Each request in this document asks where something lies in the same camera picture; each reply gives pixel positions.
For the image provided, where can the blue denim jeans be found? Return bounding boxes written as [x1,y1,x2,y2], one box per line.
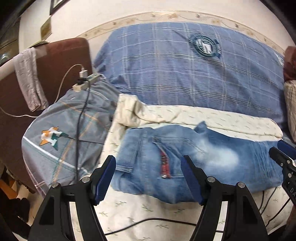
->
[111,122,283,204]

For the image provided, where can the beige striped pillow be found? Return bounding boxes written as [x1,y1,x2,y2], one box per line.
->
[284,80,296,142]

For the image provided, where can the cream leaf-print bed sheet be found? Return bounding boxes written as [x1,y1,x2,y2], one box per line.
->
[95,94,292,240]

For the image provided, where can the grey star-print pillow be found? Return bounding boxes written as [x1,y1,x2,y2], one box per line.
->
[22,80,120,196]

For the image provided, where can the white power strip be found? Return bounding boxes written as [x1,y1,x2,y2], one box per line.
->
[72,74,100,92]

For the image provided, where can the blue plaid quilt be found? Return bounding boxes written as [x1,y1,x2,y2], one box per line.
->
[93,22,288,130]

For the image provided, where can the grey hanging cloth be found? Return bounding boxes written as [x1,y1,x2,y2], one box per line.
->
[13,47,49,112]

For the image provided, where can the brown headboard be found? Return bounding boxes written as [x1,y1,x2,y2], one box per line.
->
[1,37,92,193]

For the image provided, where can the black cable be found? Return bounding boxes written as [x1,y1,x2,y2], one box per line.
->
[75,78,105,183]

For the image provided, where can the white charger with cable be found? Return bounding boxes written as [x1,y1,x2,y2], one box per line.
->
[0,64,89,118]

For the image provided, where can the framed wall picture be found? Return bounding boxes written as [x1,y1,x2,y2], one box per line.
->
[50,0,69,15]

